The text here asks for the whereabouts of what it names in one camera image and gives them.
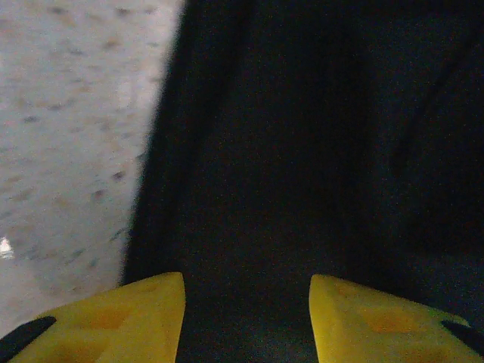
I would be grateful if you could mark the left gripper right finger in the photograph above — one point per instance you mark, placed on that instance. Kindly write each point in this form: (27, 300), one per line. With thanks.
(378, 329)

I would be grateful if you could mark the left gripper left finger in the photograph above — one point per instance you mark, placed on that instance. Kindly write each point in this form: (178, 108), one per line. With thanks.
(113, 325)

